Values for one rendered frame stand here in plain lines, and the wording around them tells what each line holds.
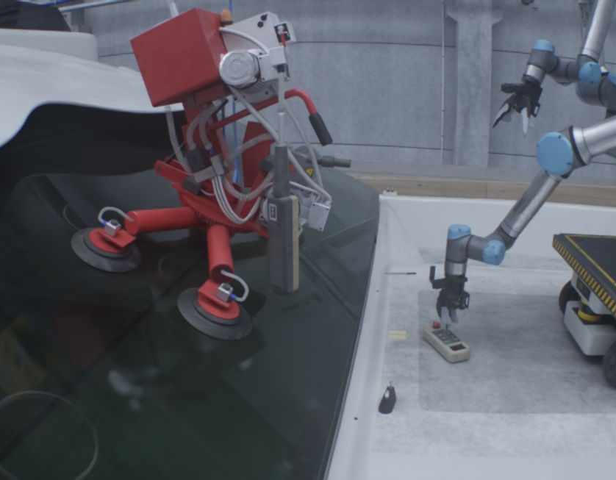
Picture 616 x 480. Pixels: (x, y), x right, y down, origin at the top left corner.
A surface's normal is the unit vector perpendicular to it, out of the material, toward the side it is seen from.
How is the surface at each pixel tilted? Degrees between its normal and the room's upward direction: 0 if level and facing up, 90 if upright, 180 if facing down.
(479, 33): 90
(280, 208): 90
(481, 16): 90
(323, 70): 90
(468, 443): 0
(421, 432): 0
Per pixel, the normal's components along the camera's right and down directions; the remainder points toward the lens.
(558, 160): -0.76, 0.25
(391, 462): -0.01, -0.93
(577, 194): -0.18, 0.31
